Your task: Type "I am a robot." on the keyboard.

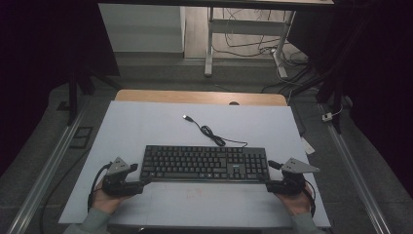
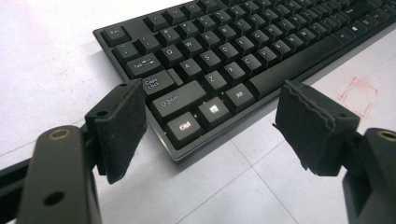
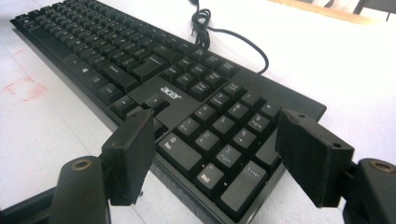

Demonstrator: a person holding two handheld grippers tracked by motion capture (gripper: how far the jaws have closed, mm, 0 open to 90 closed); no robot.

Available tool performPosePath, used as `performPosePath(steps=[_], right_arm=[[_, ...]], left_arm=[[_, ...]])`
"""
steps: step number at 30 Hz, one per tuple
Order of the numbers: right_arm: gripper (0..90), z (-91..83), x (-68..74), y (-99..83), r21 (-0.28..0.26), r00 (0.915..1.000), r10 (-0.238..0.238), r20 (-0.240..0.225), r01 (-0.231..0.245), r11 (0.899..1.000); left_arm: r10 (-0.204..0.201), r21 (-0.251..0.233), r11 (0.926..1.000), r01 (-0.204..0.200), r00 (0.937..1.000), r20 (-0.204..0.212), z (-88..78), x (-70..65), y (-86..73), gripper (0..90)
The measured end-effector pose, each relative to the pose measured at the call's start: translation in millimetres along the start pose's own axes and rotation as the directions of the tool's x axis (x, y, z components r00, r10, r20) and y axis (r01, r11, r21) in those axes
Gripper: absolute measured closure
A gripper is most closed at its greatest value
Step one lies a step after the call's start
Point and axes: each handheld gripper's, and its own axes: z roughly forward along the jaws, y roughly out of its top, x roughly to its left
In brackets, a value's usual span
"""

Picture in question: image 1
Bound person's right hand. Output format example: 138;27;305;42
276;189;315;217

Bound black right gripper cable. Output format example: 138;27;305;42
303;179;318;218

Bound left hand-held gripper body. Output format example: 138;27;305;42
102;156;144;197

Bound black computer keyboard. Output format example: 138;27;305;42
139;144;271;183

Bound tangle of black floor cables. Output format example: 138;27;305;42
212;8;315;96

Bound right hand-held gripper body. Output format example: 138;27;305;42
265;157;320;197

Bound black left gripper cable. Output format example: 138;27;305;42
87;162;113;214

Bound dark curtain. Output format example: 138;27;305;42
0;0;121;178
288;0;413;198

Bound grey cabinet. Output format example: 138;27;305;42
97;3;186;54

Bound aluminium floor rail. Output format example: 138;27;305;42
6;106;88;234
319;103;394;234

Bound white paper tag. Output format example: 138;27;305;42
300;136;317;156

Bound black keyboard USB cable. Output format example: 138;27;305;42
182;114;248;148

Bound white-legged desk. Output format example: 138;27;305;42
96;0;335;79

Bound black floor cable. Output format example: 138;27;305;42
39;145;93;234

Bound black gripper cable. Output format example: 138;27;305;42
303;179;318;218
87;162;113;214

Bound black metal stand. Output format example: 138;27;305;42
291;64;346;135
66;64;122;127

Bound black floor socket plate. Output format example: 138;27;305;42
69;126;94;150

